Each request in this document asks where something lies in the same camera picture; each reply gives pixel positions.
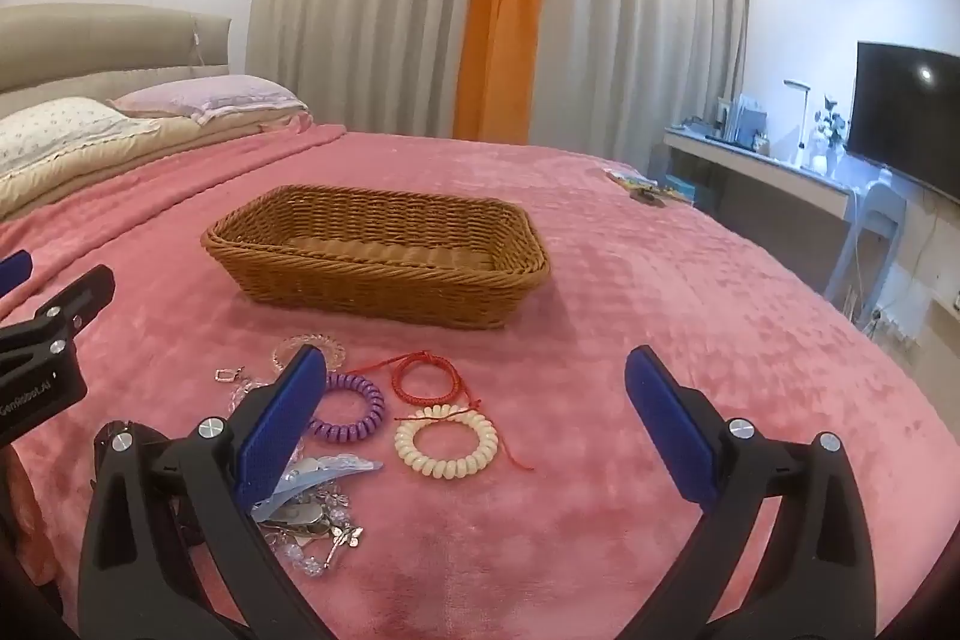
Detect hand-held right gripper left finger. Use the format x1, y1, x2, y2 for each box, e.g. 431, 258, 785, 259
79, 344, 350, 640

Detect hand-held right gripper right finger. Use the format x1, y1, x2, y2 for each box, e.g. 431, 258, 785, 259
625, 345, 878, 640

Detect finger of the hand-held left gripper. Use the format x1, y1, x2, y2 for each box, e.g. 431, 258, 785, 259
0, 249, 35, 298
0, 266, 117, 446

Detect purple spiral hair tie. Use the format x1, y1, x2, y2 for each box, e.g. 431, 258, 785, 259
306, 372, 386, 444

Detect silver butterfly crystal bracelet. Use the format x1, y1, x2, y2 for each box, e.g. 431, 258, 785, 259
255, 497, 368, 579

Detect cream spiral hair tie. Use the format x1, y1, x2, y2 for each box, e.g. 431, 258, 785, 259
394, 413, 498, 477

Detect thin red string bracelet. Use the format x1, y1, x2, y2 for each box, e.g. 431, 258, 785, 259
397, 405, 534, 471

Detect red braided cord bracelet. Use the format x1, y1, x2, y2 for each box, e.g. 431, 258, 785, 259
345, 350, 485, 410

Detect brown wicker basket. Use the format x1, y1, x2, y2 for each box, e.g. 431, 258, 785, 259
200, 185, 551, 331

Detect light blue hair clip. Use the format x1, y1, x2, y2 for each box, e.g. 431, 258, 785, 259
279, 452, 384, 502

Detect pink plush blanket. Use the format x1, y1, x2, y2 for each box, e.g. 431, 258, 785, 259
0, 122, 931, 640

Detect white floral pillow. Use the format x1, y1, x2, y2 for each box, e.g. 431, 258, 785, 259
0, 97, 160, 178

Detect beige quilt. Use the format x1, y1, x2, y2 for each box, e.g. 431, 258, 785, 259
0, 111, 316, 220

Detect colourful small packets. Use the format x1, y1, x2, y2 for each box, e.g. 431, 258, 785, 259
606, 167, 696, 208

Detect white power strip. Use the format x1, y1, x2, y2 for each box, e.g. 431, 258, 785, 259
861, 302, 917, 342

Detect beige padded headboard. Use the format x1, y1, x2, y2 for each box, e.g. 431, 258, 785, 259
0, 4, 230, 118

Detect pink pillow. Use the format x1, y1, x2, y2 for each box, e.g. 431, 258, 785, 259
111, 74, 310, 125

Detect white desk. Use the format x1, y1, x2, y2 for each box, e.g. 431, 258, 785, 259
663, 125, 863, 223

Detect pale blue chair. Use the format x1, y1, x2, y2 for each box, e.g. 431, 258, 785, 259
823, 175, 909, 313

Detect boxes on desk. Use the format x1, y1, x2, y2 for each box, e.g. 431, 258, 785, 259
715, 92, 771, 152

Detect flower vase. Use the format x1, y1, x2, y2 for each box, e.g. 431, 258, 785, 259
808, 95, 850, 173

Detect white desk lamp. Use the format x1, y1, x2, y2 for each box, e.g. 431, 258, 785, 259
783, 77, 823, 163

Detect black television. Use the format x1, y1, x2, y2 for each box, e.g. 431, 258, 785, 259
847, 40, 960, 203

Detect orange curtain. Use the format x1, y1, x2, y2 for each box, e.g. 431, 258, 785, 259
453, 0, 560, 145

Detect clear bead bracelet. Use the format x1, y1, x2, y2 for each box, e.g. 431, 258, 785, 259
225, 376, 282, 417

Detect clear beaded bracelet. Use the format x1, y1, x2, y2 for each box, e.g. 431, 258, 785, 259
271, 331, 347, 375

